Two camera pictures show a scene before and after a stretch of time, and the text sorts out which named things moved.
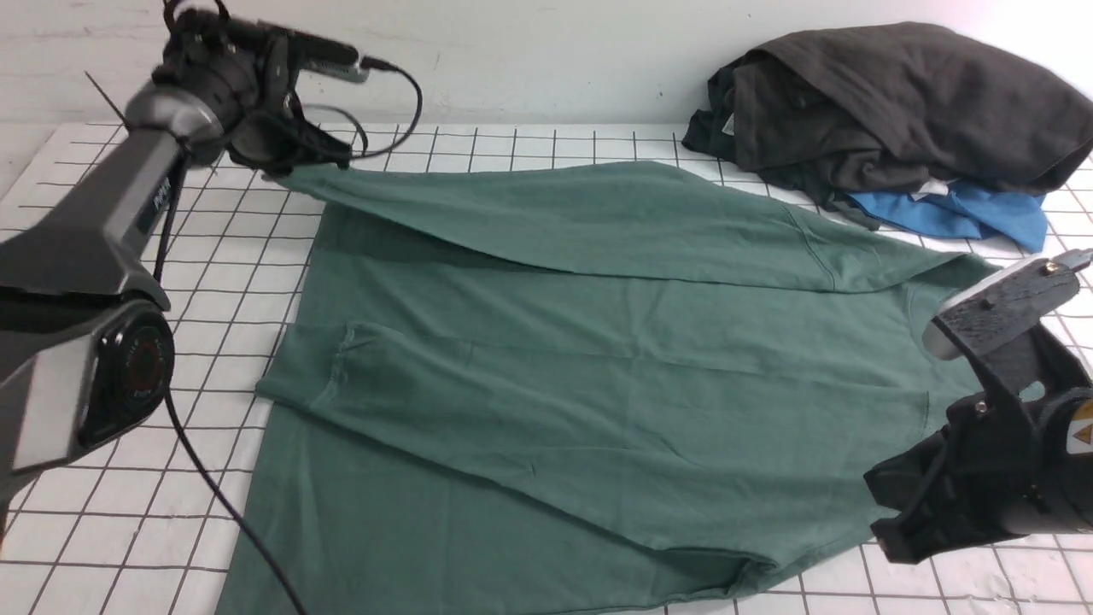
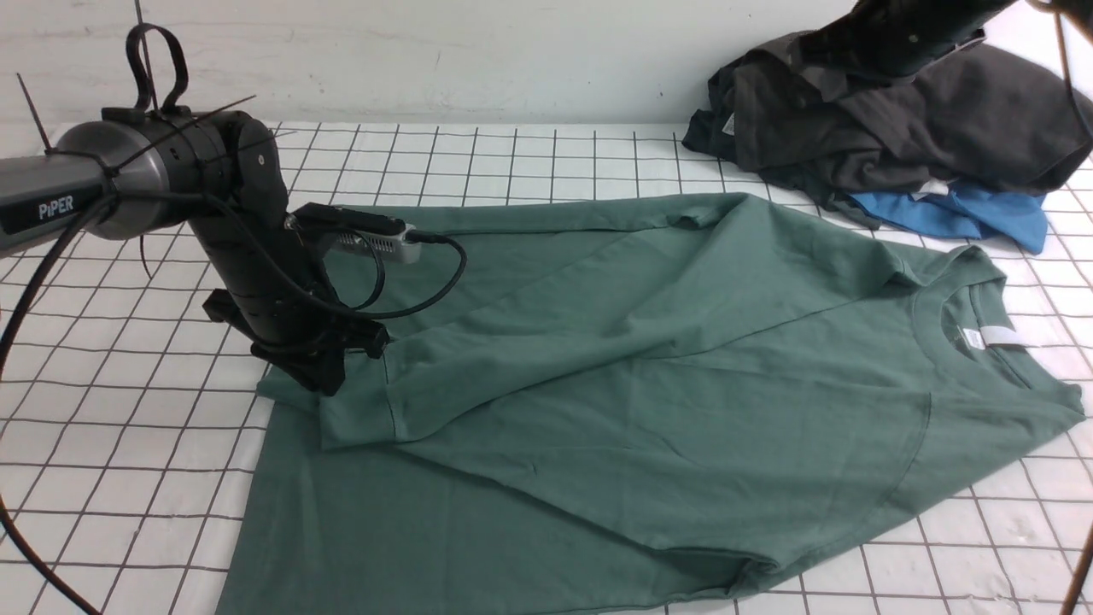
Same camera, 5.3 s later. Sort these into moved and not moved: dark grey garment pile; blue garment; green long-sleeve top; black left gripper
Moved: black left gripper; green long-sleeve top
Not moved: blue garment; dark grey garment pile
